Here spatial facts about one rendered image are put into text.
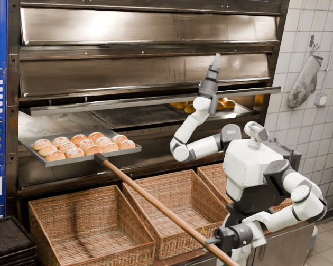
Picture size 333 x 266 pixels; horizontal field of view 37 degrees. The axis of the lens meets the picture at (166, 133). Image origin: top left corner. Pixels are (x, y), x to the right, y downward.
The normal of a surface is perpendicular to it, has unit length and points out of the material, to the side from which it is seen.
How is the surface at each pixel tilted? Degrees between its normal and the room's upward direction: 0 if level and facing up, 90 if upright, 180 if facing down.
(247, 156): 45
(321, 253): 0
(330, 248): 0
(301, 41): 90
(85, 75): 71
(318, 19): 90
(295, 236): 90
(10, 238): 0
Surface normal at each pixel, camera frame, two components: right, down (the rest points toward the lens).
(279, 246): 0.61, 0.35
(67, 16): 0.57, 0.01
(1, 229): 0.12, -0.93
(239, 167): -0.90, 0.04
